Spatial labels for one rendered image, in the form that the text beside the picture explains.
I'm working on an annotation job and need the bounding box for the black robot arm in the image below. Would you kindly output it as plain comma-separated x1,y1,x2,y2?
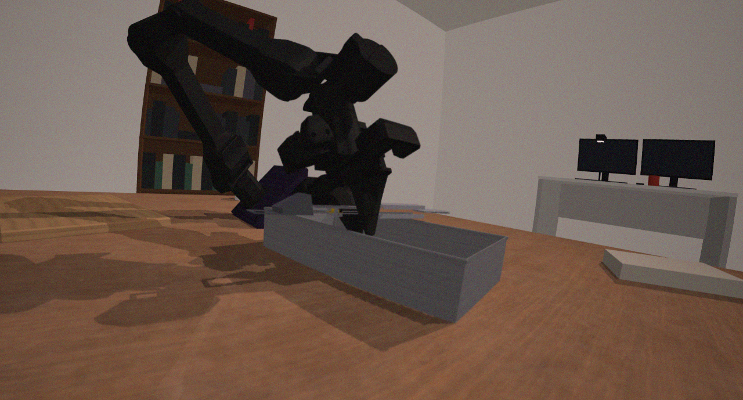
127,0,398,210

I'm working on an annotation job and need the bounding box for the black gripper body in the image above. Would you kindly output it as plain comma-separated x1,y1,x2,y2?
291,110,421,206

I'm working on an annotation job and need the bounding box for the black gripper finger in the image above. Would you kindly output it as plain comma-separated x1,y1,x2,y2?
312,187,363,233
339,164,392,236

